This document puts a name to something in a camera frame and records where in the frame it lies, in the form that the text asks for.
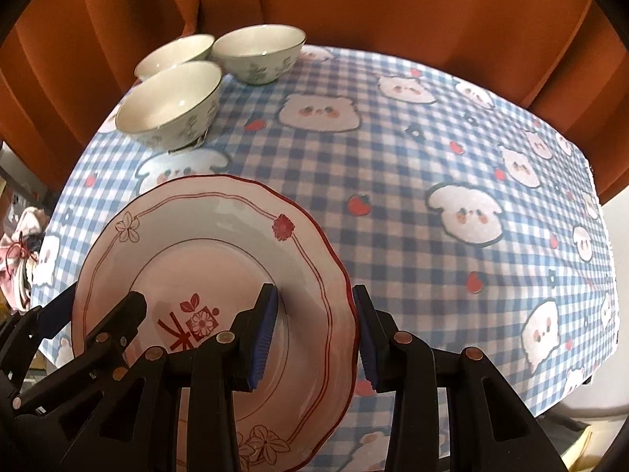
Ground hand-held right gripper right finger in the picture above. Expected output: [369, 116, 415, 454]
[352, 284, 569, 472]

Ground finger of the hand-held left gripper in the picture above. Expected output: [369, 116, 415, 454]
[14, 288, 75, 351]
[15, 291, 148, 407]

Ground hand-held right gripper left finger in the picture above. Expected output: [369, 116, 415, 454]
[58, 282, 280, 472]

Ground red-rimmed white plate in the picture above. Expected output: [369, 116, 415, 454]
[71, 174, 359, 472]

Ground green floral ceramic bowl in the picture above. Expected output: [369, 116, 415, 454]
[212, 24, 307, 86]
[115, 61, 223, 151]
[134, 34, 216, 81]

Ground pink cloth bundle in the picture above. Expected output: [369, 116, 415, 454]
[0, 206, 50, 313]

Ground blue checked bear tablecloth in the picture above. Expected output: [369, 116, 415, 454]
[37, 44, 618, 472]

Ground white rounded object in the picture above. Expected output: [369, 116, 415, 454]
[533, 372, 616, 422]

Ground orange curtain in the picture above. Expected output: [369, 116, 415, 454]
[0, 0, 629, 207]

